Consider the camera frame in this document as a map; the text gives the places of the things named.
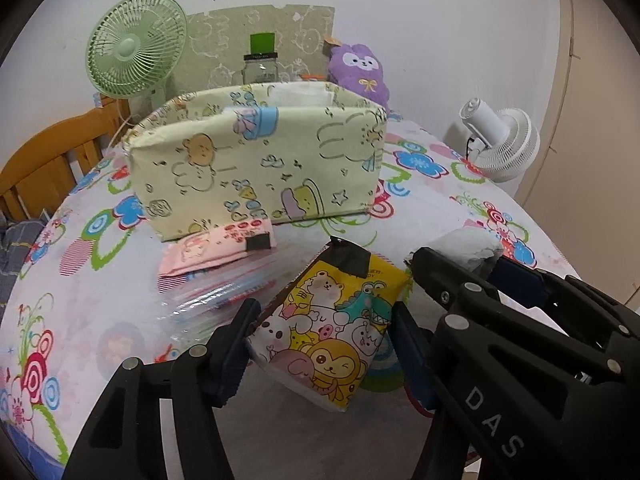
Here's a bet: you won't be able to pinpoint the purple plush bunny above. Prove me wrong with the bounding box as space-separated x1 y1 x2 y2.
327 42 391 113

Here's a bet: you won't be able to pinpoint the blue plaid pillow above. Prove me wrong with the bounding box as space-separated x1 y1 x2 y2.
0 217 49 282

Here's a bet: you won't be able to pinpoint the white cloth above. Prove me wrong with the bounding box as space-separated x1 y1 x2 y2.
430 227 504 274

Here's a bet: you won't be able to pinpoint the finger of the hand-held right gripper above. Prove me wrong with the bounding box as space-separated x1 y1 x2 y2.
487 257 640 356
404 247 633 368

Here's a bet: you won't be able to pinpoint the yellow cartoon tissue pack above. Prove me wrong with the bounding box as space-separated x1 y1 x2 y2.
245 236 414 412

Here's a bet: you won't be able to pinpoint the pink tissue pack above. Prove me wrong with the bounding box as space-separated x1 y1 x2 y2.
159 219 276 279

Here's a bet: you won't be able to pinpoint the green cartoon printed board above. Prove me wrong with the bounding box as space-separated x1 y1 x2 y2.
177 4 336 97

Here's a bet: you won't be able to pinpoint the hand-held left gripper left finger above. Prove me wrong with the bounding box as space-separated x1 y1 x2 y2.
62 299 262 480

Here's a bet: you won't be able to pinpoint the beige door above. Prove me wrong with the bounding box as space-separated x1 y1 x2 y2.
515 0 640 306

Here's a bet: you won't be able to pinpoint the green desk fan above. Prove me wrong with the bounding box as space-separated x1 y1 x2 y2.
86 0 188 127

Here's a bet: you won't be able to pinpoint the white standing fan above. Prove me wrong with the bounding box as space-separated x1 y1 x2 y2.
442 100 541 183

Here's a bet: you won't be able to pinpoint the wooden bed headboard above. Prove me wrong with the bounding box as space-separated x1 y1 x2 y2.
0 110 129 222

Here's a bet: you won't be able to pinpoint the glass jar with green lid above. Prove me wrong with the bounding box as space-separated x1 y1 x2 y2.
242 32 279 84

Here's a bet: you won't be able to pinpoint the yellow cartoon storage box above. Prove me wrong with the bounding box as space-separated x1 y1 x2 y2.
122 80 388 244

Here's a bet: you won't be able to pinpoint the white fan cable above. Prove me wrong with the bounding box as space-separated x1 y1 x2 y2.
114 100 137 137

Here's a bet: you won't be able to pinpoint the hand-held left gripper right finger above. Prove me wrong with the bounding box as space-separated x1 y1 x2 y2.
389 304 440 411

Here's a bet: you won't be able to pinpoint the blue bed sheet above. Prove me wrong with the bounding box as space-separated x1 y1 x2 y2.
0 422 68 480

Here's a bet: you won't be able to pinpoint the clear plastic bags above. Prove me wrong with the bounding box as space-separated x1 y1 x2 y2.
160 259 302 332

